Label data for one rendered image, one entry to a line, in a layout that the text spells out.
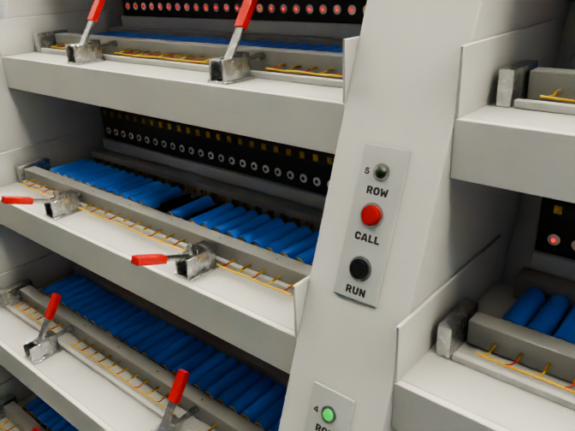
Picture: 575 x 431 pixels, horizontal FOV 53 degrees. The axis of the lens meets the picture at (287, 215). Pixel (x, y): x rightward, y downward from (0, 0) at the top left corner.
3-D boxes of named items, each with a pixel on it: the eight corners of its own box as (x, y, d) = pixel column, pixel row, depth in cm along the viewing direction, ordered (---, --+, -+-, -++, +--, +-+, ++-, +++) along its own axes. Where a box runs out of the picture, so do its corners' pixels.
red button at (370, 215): (376, 227, 44) (380, 207, 44) (358, 222, 45) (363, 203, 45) (382, 227, 45) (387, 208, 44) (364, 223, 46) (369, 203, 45)
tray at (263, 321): (299, 380, 51) (294, 286, 47) (-9, 219, 88) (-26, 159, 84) (411, 286, 65) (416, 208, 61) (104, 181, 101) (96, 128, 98)
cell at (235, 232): (272, 229, 69) (234, 249, 64) (261, 225, 70) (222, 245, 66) (271, 215, 68) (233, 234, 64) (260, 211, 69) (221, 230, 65)
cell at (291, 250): (327, 247, 64) (289, 269, 60) (314, 243, 65) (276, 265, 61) (327, 232, 63) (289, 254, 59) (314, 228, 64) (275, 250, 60)
